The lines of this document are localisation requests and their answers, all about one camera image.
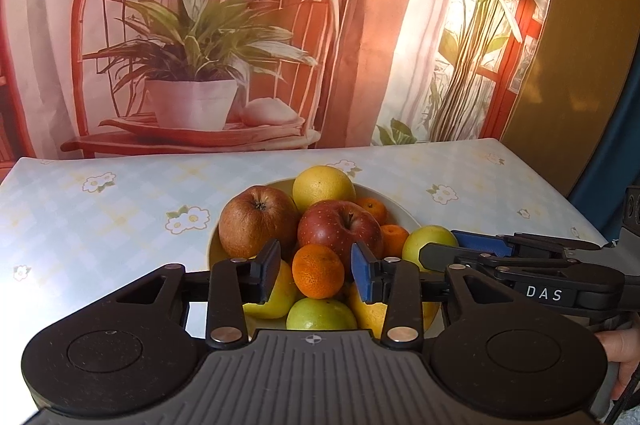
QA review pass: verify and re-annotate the floral checked tablecloth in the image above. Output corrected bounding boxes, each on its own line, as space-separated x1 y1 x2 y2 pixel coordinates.
0 138 608 406

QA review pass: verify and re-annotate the cream ceramic plate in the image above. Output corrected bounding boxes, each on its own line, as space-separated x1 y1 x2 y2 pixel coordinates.
206 176 443 331

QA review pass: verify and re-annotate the printed backdrop cloth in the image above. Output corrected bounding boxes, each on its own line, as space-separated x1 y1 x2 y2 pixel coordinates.
0 0 563 161

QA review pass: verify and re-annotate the brown russet apple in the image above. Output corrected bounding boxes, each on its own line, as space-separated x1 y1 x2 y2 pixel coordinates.
218 185 301 260

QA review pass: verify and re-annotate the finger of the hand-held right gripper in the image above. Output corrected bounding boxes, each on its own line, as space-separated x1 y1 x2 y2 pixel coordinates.
419 242 566 273
450 231 601 256

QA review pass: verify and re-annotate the green apple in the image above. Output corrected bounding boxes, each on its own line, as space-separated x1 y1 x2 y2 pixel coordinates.
286 297 358 331
401 225 460 273

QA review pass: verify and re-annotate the red apple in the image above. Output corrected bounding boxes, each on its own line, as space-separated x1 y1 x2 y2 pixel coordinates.
297 200 385 263

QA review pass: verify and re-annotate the blue curtain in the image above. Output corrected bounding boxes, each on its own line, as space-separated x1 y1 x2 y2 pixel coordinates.
567 70 640 241

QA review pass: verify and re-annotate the yellow lemon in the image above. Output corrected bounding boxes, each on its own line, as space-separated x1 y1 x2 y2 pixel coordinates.
347 282 441 341

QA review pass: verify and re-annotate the tangerine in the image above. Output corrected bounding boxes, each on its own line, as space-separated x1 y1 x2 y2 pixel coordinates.
356 198 388 226
381 224 411 258
291 244 346 299

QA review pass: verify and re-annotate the person's right hand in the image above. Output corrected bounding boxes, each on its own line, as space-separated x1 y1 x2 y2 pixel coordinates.
597 327 640 398

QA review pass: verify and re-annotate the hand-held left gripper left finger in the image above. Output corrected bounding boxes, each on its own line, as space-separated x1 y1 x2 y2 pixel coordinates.
116 239 282 351

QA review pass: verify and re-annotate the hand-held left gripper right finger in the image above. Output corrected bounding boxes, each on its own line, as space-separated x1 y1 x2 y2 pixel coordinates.
351 241 501 350

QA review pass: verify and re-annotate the large yellow citrus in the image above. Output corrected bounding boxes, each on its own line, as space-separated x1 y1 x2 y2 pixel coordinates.
292 165 357 212

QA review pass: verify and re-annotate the yellow-green round fruit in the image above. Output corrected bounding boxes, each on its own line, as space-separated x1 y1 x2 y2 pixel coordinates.
243 257 301 320

